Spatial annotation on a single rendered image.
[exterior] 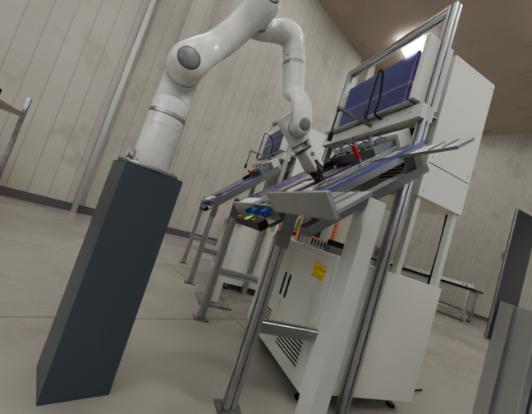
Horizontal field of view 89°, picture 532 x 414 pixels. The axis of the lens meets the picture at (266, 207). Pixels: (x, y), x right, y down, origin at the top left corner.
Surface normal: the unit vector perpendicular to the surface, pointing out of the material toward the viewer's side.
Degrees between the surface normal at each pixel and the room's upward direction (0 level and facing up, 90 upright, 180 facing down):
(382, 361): 90
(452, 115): 90
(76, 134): 90
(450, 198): 90
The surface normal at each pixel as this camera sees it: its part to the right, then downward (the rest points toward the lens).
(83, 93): 0.64, 0.14
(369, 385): 0.36, 0.04
